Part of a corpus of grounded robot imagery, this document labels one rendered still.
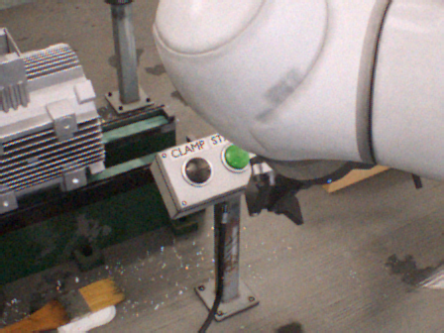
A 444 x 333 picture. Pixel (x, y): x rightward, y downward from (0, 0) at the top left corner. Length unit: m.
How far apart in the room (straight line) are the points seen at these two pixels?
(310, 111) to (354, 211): 0.75
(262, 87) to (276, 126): 0.03
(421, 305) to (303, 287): 0.18
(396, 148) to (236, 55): 0.10
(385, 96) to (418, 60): 0.03
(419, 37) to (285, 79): 0.07
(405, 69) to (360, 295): 0.66
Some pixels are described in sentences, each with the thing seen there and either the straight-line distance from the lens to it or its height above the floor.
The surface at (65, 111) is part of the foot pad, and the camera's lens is 0.83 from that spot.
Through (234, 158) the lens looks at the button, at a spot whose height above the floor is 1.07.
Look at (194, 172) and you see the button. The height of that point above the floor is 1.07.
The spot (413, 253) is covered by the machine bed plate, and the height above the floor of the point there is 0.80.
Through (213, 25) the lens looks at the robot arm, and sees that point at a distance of 0.33.
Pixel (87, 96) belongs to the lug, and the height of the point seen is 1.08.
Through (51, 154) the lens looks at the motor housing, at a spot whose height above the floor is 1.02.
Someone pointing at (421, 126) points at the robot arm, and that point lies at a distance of 0.34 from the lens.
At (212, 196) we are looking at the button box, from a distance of 0.73.
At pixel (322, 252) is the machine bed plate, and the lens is 1.02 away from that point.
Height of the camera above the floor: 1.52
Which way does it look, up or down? 39 degrees down
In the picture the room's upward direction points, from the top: straight up
